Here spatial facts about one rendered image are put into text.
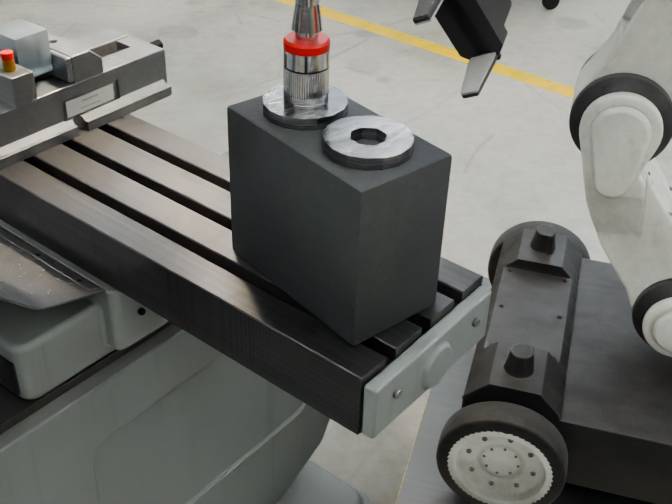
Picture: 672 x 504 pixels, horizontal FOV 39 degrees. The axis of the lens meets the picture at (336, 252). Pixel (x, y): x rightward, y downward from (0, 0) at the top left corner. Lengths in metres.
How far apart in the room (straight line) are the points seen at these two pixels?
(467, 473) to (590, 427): 0.21
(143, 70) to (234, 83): 2.35
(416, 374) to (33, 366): 0.47
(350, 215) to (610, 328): 0.89
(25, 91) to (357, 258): 0.58
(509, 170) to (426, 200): 2.35
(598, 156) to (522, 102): 2.39
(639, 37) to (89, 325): 0.82
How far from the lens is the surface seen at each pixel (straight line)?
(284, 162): 0.95
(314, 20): 0.95
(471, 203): 3.06
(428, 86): 3.81
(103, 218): 1.18
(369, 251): 0.91
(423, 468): 1.62
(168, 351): 1.35
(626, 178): 1.39
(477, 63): 1.07
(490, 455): 1.51
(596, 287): 1.79
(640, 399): 1.58
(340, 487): 1.85
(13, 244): 1.29
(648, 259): 1.52
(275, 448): 1.71
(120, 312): 1.21
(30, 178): 1.29
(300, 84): 0.96
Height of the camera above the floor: 1.59
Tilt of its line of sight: 35 degrees down
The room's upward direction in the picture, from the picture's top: 2 degrees clockwise
